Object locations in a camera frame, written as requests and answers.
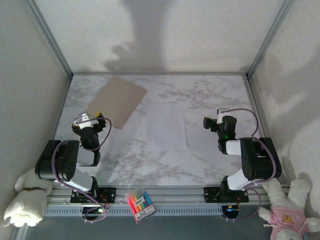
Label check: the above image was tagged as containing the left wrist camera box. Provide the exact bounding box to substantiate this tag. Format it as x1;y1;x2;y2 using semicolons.
73;112;98;130

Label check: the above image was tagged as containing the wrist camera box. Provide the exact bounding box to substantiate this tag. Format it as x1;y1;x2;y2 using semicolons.
216;107;232;125
73;112;98;130

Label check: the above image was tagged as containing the white paper sheet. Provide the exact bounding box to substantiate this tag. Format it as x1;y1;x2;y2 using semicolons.
145;102;188;151

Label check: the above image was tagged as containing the white plush toy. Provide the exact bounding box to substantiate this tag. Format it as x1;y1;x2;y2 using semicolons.
3;166;54;228

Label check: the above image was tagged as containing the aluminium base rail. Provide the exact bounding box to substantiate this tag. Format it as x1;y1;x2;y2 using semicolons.
46;183;292;208

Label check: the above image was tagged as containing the aluminium table edge rail long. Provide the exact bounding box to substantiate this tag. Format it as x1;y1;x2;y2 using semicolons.
71;71;249;77

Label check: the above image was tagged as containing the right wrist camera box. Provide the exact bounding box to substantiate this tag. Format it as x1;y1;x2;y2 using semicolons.
216;107;232;125

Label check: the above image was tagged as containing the white plush rabbit pink outfit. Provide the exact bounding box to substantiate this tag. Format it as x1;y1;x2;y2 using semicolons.
258;171;320;240

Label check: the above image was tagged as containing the brown paper folder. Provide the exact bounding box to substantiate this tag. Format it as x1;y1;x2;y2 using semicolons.
86;76;148;131

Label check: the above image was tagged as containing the aluminium frame post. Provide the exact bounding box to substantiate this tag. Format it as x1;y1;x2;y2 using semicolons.
246;0;296;78
23;0;74;78

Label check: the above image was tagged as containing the pack of coloured highlighters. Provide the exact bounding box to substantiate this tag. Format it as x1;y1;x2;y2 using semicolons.
124;185;157;225

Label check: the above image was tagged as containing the grey slotted cable duct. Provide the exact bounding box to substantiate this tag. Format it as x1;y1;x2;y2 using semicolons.
43;205;225;217

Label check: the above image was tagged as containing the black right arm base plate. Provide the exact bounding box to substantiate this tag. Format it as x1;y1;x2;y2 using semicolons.
203;186;250;203

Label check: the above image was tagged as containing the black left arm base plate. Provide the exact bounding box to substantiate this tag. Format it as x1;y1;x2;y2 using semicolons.
70;187;117;204

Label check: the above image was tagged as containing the aluminium table side rail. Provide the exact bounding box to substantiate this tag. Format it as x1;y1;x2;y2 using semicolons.
42;76;73;171
242;74;278;176

